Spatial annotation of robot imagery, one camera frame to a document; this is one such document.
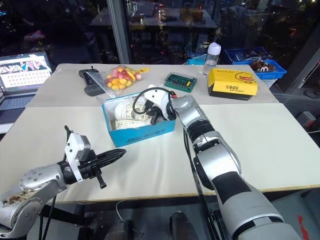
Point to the clear plastic zip bag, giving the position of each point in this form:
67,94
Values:
107,90

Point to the teal cardboard box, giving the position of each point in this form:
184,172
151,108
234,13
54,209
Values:
196,60

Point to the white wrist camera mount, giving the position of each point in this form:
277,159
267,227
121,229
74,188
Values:
157,96
72,147

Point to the dark rounded shape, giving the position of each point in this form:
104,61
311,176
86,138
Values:
182,225
120,230

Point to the blue cardboard shoebox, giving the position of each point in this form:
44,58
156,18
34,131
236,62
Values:
140,136

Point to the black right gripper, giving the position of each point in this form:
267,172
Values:
157,113

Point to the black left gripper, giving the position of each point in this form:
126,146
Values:
87,170

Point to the blue plastic basket with plush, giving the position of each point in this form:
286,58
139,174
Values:
277,72

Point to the small grey box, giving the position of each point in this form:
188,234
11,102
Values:
306,118

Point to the open laptop computer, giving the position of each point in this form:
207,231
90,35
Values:
22,72

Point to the grey window frame post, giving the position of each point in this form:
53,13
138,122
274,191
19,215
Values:
120,32

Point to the white child shoe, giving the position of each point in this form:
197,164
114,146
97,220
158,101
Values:
122,110
130,123

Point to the yellow duck print box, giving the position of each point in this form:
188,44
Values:
232,85

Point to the brown plush toy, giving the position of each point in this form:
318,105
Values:
262,65

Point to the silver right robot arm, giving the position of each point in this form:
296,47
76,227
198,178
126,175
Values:
220,155

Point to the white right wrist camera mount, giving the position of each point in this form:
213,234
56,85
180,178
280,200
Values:
157,96

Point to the green screwdriver bit case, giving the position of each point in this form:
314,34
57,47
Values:
180,81

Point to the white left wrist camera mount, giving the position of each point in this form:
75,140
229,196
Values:
72,147

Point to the black handheld controller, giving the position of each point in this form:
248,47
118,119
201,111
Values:
93,88

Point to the bag of toy fruit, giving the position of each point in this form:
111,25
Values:
120,77

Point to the clear bottle with white cap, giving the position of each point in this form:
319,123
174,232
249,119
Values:
211,61

